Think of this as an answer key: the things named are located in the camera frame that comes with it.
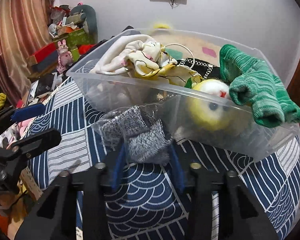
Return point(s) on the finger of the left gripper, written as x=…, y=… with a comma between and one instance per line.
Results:
x=34, y=145
x=11, y=115

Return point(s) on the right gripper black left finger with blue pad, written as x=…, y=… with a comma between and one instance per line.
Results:
x=54, y=214

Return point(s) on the red box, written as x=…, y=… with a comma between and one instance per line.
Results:
x=41, y=54

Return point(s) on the cream drawstring pouch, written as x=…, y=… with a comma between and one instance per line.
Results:
x=114, y=62

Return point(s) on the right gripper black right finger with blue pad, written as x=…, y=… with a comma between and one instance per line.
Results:
x=241, y=215

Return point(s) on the grey green plush chair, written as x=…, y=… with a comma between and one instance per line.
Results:
x=90, y=23

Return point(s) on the yellow curved pillow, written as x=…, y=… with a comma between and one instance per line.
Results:
x=161, y=26

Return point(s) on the black chain-pattern hat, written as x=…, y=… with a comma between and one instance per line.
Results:
x=205, y=69

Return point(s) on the pink rabbit toy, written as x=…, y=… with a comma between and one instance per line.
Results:
x=65, y=57

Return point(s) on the green knitted glove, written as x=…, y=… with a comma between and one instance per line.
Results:
x=252, y=83

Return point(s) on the green cardboard box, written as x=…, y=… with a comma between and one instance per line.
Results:
x=75, y=38

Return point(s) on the navy white patterned tablecloth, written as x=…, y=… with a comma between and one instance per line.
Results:
x=147, y=206

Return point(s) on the yellow round plush toy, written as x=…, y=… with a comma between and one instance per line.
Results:
x=207, y=114

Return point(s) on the yellow floral cloth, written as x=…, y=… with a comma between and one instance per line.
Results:
x=153, y=62

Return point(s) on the grey knitted sock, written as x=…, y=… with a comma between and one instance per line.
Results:
x=140, y=130

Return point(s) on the clear plastic storage box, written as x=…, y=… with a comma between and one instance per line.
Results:
x=109, y=92

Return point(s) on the striped orange curtain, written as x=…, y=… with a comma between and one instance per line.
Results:
x=23, y=31

